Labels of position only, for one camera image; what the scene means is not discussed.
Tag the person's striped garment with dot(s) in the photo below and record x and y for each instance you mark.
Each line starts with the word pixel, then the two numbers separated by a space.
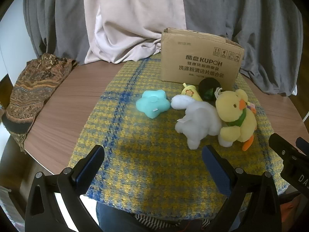
pixel 154 220

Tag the small yellow flower plush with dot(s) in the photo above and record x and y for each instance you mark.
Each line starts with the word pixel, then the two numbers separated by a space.
pixel 190 92

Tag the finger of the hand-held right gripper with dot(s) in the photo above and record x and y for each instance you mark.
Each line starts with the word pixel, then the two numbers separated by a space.
pixel 303 144
pixel 286 149

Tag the white plush toy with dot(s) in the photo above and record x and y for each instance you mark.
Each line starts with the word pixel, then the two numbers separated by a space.
pixel 200 120

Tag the teal star plush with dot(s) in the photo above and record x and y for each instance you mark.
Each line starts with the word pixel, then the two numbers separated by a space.
pixel 152 102

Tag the brown patterned cloth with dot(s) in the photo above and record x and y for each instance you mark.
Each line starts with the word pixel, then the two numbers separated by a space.
pixel 31 87

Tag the black ball toy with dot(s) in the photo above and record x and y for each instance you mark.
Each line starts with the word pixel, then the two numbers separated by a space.
pixel 208 84

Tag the brown cardboard box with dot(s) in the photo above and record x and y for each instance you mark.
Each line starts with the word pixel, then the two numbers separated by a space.
pixel 200 60

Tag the yellow duck plush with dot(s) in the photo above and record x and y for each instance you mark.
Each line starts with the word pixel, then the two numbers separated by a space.
pixel 231 106

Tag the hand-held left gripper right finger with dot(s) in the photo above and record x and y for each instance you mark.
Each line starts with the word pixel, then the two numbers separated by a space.
pixel 216 171

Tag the grey draped cloth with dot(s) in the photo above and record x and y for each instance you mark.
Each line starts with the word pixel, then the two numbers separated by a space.
pixel 265 29

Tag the pale pink draped cloth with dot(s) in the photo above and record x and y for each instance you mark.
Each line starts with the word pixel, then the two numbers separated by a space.
pixel 135 17

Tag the person's dark trousers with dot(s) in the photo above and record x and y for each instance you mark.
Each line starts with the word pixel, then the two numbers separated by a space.
pixel 113 220

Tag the yellow blue woven mat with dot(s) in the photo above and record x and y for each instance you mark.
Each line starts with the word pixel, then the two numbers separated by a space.
pixel 144 137

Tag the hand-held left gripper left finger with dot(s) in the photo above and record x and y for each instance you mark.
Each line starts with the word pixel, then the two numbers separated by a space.
pixel 89 165

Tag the white cloth corner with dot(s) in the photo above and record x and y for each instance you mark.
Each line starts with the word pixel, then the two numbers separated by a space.
pixel 294 91

